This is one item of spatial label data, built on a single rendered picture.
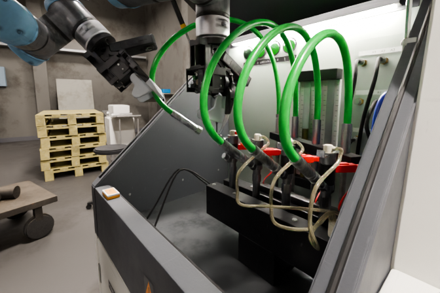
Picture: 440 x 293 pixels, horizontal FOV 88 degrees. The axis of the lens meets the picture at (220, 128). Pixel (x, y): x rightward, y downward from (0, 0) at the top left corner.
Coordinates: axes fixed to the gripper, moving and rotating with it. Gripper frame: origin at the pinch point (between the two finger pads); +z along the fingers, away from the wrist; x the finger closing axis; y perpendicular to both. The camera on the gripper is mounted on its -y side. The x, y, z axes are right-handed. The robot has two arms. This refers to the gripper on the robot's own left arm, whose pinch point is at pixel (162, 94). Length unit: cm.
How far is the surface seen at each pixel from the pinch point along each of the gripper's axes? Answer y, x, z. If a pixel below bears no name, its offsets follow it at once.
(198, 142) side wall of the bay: 1.5, -32.2, 14.7
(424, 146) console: -18, 30, 38
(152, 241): 21.0, 14.0, 22.6
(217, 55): -11.1, 18.5, 6.8
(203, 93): -4.2, 18.7, 10.1
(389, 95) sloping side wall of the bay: -23.2, 26.5, 31.3
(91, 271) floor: 115, -118, 25
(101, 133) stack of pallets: 95, -325, -111
